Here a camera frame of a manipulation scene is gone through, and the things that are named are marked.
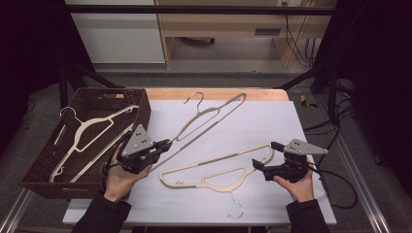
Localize light wooden desk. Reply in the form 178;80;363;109
154;0;338;70

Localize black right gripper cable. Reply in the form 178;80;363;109
306;160;360;210

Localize hanging black cables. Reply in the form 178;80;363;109
282;1;317;68

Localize beige plastic clothes hanger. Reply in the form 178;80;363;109
48;105;140;184
157;144;275;220
149;91;248;173

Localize brown woven basket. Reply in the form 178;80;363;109
18;86;153;199

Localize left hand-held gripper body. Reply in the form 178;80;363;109
116;124;163;175

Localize black metal crossbar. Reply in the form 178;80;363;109
64;4;336;16

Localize person's right hand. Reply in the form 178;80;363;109
272;161;316;203

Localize black floor cables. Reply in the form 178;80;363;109
302;80;358;144

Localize aluminium rail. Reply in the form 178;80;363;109
0;188;34;233
335;134;394;233

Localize yellow and black tool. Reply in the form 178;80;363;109
299;94;319;110

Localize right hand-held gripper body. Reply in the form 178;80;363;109
262;139;328;184

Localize black metal stand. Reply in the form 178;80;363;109
275;60;342;125
57;60;126;115

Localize person's left hand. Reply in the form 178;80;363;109
103;142;154;203

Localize white cabinet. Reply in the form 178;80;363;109
64;0;166;65

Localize white table mat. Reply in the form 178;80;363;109
62;99;338;226

